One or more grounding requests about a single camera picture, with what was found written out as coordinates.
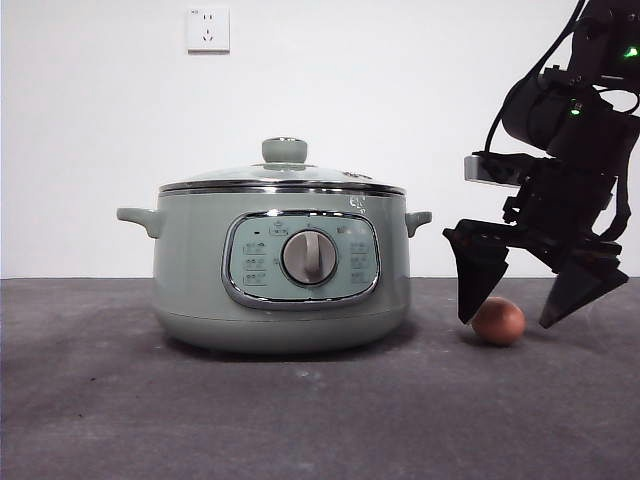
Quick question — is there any sage green electric cooking pot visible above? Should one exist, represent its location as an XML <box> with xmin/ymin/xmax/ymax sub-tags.
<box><xmin>116</xmin><ymin>191</ymin><xmax>433</xmax><ymax>355</ymax></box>

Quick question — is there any glass lid with green knob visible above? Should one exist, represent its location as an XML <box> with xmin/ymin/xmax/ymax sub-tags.
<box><xmin>158</xmin><ymin>135</ymin><xmax>406</xmax><ymax>196</ymax></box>

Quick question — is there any white wall socket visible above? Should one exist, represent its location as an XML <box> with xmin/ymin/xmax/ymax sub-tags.
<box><xmin>187</xmin><ymin>7</ymin><xmax>232</xmax><ymax>55</ymax></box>

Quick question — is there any black flat wrist strap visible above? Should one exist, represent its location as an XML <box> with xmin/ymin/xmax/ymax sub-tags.
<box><xmin>597</xmin><ymin>172</ymin><xmax>633</xmax><ymax>244</ymax></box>

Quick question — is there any brown egg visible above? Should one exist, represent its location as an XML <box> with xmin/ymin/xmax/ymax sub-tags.
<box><xmin>471</xmin><ymin>296</ymin><xmax>526</xmax><ymax>347</ymax></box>

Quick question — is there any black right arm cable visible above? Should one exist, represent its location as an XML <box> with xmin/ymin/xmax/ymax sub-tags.
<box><xmin>483</xmin><ymin>0</ymin><xmax>587</xmax><ymax>157</ymax></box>

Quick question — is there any pale grey right wrist camera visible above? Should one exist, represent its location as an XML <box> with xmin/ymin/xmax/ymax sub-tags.
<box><xmin>463</xmin><ymin>153</ymin><xmax>526</xmax><ymax>188</ymax></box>

